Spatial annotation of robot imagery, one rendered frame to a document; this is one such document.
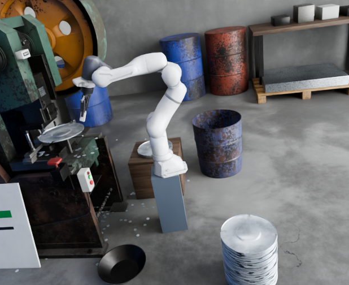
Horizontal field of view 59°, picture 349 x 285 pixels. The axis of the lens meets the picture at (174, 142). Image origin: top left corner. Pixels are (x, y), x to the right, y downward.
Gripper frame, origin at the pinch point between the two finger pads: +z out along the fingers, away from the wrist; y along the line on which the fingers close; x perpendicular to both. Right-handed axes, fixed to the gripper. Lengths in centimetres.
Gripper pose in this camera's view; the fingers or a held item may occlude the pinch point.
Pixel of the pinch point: (82, 116)
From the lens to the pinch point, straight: 204.1
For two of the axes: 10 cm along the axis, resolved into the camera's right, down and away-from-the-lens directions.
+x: -9.6, -2.9, -0.5
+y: 0.9, -4.5, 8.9
